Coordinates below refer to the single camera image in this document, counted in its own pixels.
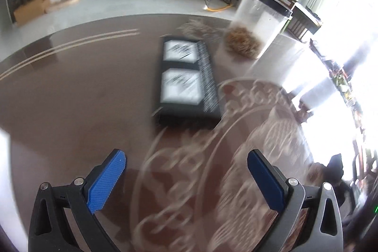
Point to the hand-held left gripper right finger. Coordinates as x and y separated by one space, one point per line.
265 181

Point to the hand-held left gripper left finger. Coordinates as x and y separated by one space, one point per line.
107 181

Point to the black box with white labels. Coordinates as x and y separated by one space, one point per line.
183 114

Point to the row of small clutter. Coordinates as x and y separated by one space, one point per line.
342 83

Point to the clear jar with black lid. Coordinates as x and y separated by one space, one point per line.
260 21

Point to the dark wooden bench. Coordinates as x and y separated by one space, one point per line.
304 20

